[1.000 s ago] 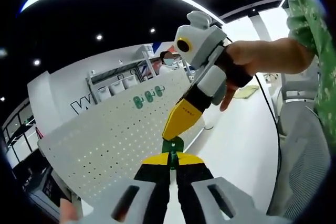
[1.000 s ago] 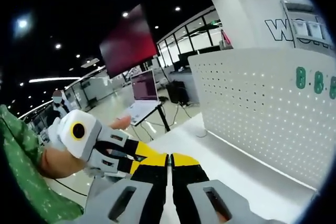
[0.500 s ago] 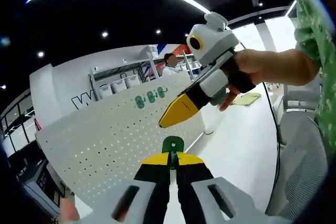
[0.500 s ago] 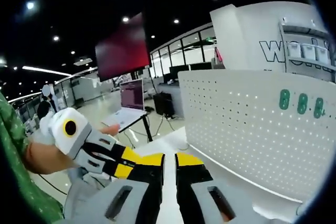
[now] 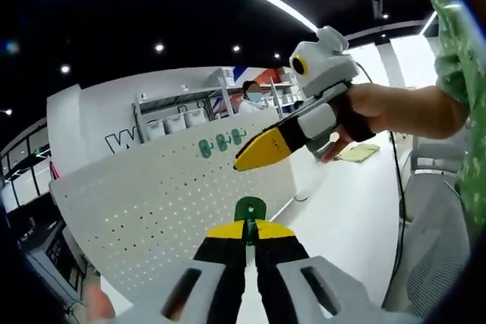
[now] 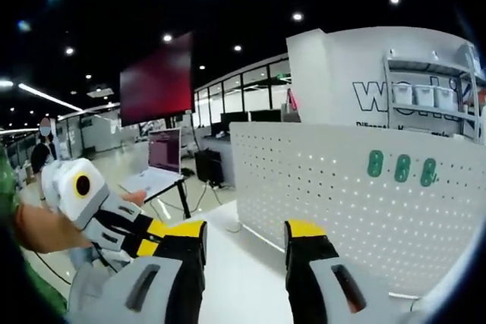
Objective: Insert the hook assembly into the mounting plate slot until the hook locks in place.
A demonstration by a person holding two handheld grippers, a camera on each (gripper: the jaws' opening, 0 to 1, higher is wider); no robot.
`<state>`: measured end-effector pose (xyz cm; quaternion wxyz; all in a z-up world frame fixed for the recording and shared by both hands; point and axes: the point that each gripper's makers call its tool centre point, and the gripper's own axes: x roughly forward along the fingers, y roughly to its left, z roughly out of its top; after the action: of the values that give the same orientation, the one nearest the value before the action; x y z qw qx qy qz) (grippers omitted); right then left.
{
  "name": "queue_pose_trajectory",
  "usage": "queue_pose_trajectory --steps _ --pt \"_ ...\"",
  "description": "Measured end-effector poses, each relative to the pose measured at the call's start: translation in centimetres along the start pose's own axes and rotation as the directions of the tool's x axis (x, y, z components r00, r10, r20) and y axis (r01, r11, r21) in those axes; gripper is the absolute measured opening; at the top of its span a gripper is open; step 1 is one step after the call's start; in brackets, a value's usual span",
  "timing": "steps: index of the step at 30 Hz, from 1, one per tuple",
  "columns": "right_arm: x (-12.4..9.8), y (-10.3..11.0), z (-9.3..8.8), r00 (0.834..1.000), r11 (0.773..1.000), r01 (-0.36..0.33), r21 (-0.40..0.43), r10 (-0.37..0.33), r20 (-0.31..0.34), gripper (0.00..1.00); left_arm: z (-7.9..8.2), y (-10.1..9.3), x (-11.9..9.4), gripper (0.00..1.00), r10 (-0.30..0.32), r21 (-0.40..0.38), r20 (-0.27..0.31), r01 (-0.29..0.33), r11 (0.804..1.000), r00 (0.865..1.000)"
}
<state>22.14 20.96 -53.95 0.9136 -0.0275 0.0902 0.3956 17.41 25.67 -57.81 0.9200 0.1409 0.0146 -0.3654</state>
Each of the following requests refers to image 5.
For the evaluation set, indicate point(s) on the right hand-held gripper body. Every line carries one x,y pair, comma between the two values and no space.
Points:
326,66

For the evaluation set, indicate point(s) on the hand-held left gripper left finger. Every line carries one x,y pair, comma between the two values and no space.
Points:
212,274

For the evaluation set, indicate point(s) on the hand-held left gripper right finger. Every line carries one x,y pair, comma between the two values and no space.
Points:
288,282

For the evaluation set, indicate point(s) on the green hook assembly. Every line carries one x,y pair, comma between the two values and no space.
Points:
205,148
250,211
237,137
221,143

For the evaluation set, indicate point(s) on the white perforated mounting plate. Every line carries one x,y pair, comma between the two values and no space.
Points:
152,195

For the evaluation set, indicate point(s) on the person's right hand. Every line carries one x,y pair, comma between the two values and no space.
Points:
368,104

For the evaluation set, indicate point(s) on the person's left hand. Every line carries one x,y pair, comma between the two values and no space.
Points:
99,303

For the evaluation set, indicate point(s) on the white storage bin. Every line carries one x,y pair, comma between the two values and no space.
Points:
155,129
196,118
175,123

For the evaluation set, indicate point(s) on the yellow cloth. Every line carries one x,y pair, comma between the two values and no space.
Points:
360,153

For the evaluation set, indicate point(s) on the grey metal shelving rack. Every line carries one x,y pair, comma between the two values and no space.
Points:
178,97

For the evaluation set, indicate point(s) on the short ceiling light strip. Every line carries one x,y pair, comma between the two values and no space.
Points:
429,24

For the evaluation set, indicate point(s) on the operator in green floral shirt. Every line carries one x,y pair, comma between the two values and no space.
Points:
453,35

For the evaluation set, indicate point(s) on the group of ceiling spotlights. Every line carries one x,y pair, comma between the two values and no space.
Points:
159,47

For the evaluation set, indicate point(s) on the grey mesh office chair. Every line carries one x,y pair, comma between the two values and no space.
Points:
436,233

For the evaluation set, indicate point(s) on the black workbench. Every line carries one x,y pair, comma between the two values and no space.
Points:
49,255

